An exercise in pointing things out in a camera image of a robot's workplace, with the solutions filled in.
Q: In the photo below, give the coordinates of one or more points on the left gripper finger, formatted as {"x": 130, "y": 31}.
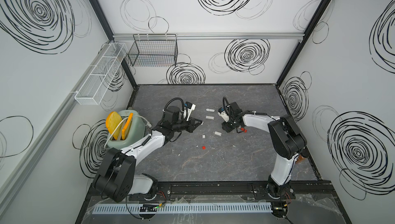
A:
{"x": 196, "y": 122}
{"x": 192, "y": 128}

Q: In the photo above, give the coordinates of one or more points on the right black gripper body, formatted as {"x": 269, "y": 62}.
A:
{"x": 229, "y": 126}

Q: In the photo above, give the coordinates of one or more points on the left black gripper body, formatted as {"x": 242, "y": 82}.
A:
{"x": 180, "y": 126}

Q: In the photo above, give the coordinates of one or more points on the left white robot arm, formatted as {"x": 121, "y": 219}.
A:
{"x": 116, "y": 178}

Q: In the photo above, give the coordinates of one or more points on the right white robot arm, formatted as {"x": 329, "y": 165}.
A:
{"x": 287, "y": 139}

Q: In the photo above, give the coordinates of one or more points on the green toaster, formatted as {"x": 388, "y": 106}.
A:
{"x": 136, "y": 133}

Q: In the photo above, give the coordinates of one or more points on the orange toast slice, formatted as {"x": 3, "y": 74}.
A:
{"x": 126, "y": 129}

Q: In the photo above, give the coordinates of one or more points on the round yellow toast slice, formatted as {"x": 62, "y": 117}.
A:
{"x": 113, "y": 124}

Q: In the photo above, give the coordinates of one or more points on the dark orange spice jar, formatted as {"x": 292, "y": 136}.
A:
{"x": 301, "y": 159}

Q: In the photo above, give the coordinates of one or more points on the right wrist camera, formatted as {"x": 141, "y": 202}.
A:
{"x": 223, "y": 112}

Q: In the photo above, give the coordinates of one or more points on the black wire basket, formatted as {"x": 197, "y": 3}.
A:
{"x": 154, "y": 50}

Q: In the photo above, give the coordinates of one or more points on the white wire shelf basket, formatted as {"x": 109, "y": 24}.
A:
{"x": 103, "y": 73}

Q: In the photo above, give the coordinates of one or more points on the grey slotted cable duct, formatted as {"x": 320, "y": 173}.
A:
{"x": 184, "y": 208}

